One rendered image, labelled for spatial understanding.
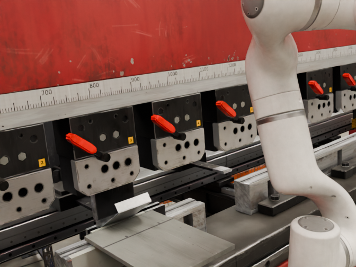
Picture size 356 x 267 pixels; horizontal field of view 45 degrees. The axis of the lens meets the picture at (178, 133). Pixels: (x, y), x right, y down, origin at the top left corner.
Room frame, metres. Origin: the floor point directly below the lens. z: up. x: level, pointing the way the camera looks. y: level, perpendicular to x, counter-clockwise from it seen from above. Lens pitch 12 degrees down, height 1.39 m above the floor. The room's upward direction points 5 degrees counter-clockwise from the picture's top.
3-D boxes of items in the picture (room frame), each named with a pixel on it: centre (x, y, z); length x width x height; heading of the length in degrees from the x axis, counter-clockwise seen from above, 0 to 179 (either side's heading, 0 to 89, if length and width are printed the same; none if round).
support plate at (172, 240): (0.80, 0.06, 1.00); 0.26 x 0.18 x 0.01; 40
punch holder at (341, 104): (1.53, -0.60, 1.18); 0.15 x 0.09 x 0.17; 130
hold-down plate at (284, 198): (1.25, -0.35, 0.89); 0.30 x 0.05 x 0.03; 130
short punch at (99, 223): (0.91, 0.16, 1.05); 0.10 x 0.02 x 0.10; 130
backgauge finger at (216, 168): (1.30, -0.05, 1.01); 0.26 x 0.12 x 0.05; 40
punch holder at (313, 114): (1.40, -0.44, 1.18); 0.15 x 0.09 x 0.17; 130
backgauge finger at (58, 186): (1.04, 0.25, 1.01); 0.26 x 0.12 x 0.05; 40
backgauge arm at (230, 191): (1.59, -0.06, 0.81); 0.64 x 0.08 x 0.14; 40
